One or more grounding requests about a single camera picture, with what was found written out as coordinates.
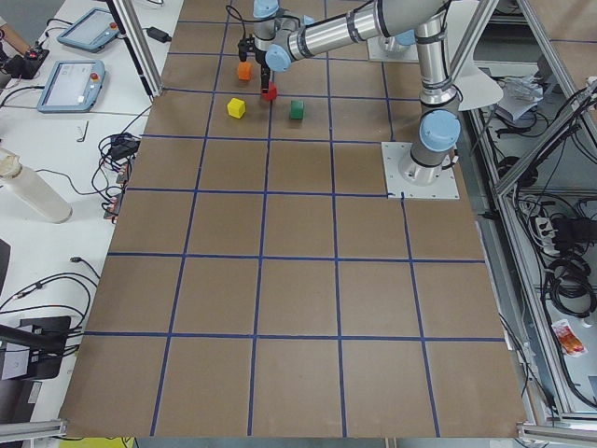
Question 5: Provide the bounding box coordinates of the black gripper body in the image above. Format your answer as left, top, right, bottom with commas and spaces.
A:
255, 48, 269, 68

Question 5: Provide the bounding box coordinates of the red wooden block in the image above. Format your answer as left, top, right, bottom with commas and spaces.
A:
261, 81, 278, 102

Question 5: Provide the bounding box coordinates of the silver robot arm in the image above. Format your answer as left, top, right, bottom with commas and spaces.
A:
238, 0, 503, 187
378, 29, 416, 53

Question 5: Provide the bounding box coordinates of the orange wooden block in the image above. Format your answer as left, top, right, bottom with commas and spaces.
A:
237, 62, 252, 81

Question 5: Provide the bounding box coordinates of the yellow wooden block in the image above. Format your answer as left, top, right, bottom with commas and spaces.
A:
227, 98, 246, 119

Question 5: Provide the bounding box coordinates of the green wooden block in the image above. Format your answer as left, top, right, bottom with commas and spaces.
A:
289, 100, 305, 120

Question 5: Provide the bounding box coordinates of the black power adapter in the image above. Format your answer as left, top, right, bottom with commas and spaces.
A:
146, 27, 172, 43

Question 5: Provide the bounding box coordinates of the far teach pendant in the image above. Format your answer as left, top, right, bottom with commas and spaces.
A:
57, 7, 119, 53

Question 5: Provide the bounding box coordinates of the teach pendant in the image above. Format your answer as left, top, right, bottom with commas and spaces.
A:
36, 60, 105, 113
57, 7, 119, 53

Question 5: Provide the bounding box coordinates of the near teach pendant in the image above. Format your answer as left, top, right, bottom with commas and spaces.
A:
36, 60, 105, 113

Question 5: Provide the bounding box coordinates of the allen key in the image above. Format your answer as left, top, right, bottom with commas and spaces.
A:
76, 120, 90, 143

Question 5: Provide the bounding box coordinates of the white cylinder bottle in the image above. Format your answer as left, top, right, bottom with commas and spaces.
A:
1, 148, 73, 223

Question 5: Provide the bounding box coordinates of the red snack packet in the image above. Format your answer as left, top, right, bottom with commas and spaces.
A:
551, 319, 586, 357

